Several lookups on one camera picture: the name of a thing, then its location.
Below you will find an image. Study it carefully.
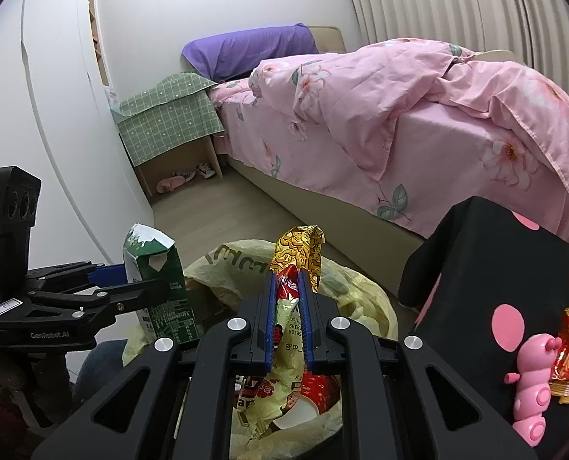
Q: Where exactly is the green checked cloth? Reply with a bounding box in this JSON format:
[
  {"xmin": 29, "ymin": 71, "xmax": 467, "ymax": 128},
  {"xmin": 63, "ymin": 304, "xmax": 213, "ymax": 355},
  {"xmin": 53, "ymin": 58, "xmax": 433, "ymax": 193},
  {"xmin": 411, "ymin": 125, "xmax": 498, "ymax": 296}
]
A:
[{"xmin": 111, "ymin": 71, "xmax": 225, "ymax": 166}]

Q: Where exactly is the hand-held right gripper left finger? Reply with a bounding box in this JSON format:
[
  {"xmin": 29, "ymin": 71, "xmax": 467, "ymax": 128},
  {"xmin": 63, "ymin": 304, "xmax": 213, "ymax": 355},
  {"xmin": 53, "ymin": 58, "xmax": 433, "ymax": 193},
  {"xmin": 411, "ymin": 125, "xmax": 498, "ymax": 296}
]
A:
[{"xmin": 31, "ymin": 271, "xmax": 276, "ymax": 460}]

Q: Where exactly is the yellow plastic trash bag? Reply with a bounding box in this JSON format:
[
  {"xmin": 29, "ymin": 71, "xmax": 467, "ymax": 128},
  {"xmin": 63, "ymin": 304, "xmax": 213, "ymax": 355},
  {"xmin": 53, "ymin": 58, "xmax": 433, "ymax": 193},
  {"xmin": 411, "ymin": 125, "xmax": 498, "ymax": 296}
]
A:
[{"xmin": 122, "ymin": 238, "xmax": 399, "ymax": 460}]

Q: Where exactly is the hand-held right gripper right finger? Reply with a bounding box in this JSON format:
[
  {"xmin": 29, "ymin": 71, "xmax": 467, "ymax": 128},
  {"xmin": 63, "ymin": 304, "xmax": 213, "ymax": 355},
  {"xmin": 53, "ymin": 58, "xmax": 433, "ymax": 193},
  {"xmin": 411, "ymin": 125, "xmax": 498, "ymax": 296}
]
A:
[{"xmin": 298, "ymin": 271, "xmax": 538, "ymax": 460}]

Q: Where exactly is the white pleated curtain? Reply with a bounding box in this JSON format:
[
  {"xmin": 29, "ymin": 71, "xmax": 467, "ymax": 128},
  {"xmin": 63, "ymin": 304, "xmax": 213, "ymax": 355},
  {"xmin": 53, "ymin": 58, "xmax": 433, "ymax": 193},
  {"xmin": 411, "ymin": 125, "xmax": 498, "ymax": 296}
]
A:
[{"xmin": 335, "ymin": 0, "xmax": 569, "ymax": 106}]

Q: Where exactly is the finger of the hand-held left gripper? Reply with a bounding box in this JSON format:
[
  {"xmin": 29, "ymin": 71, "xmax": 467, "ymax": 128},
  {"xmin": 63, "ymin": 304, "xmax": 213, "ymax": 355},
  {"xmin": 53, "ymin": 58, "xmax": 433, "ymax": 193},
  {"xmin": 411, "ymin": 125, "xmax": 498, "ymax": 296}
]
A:
[
  {"xmin": 26, "ymin": 277, "xmax": 171, "ymax": 330},
  {"xmin": 26, "ymin": 261, "xmax": 128, "ymax": 294}
]

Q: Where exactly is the purple pillow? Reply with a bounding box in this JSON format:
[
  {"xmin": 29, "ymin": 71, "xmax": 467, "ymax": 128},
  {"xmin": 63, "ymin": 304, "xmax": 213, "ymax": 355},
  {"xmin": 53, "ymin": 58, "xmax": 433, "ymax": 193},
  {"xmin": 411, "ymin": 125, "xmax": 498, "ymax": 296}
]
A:
[{"xmin": 181, "ymin": 24, "xmax": 320, "ymax": 82}]

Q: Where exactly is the red paper cup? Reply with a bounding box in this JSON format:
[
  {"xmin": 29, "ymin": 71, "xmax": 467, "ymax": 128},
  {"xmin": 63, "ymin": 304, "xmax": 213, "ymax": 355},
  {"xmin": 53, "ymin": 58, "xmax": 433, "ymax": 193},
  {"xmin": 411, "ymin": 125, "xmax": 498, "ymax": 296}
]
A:
[{"xmin": 272, "ymin": 371, "xmax": 343, "ymax": 434}]

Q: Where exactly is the pink floral duvet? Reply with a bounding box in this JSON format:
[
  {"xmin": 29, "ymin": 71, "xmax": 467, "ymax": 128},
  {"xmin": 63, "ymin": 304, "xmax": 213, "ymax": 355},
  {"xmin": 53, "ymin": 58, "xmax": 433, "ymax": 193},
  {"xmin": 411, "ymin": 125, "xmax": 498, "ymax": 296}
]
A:
[{"xmin": 248, "ymin": 38, "xmax": 569, "ymax": 193}]

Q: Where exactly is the pink caterpillar toy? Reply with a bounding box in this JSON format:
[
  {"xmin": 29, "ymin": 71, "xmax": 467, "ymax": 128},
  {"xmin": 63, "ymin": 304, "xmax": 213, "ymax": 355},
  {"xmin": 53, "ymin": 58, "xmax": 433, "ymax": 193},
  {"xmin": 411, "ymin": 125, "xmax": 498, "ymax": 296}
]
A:
[{"xmin": 505, "ymin": 334, "xmax": 563, "ymax": 443}]

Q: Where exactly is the green milk carton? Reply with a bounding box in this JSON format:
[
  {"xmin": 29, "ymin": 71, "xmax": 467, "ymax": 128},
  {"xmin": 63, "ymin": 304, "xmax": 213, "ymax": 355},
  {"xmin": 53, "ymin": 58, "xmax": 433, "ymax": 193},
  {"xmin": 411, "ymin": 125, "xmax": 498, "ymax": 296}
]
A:
[{"xmin": 123, "ymin": 223, "xmax": 200, "ymax": 341}]

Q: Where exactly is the pink floral bed sheet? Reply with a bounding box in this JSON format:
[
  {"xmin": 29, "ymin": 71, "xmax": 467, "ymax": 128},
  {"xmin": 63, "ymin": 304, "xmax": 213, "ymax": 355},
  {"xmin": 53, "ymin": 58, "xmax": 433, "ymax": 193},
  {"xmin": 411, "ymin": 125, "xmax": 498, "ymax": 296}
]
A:
[{"xmin": 210, "ymin": 80, "xmax": 569, "ymax": 250}]

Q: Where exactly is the beige bed frame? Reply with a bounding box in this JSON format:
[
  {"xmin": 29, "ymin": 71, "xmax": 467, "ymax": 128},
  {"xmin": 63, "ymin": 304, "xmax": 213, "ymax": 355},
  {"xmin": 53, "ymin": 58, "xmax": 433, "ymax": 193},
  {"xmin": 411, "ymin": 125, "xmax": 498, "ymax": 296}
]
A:
[{"xmin": 217, "ymin": 25, "xmax": 439, "ymax": 251}]

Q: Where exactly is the person's leg in blue jeans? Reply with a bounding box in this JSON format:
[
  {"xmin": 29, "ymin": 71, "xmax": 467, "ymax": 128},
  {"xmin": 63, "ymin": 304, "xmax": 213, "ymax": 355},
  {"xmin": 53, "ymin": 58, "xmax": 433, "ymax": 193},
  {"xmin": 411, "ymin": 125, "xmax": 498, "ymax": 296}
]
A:
[{"xmin": 72, "ymin": 339, "xmax": 133, "ymax": 410}]

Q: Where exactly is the black pink-dotted cloth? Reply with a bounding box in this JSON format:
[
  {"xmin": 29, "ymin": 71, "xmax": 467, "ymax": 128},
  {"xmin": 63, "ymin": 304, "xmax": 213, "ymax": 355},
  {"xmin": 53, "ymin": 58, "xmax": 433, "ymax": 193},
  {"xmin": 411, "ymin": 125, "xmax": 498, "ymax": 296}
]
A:
[{"xmin": 398, "ymin": 196, "xmax": 569, "ymax": 446}]

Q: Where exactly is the yellow noodle packet wrapper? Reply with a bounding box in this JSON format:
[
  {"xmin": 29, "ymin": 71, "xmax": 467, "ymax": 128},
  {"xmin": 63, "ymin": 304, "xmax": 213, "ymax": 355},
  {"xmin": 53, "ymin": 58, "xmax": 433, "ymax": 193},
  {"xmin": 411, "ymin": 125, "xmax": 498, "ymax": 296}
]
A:
[{"xmin": 232, "ymin": 224, "xmax": 326, "ymax": 446}]

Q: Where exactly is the wooden nightstand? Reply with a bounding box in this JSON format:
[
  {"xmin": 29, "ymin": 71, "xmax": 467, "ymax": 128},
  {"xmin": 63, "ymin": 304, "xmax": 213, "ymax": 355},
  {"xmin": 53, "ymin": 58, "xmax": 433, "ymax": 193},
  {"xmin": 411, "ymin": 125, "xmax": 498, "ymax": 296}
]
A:
[{"xmin": 133, "ymin": 134, "xmax": 224, "ymax": 197}]

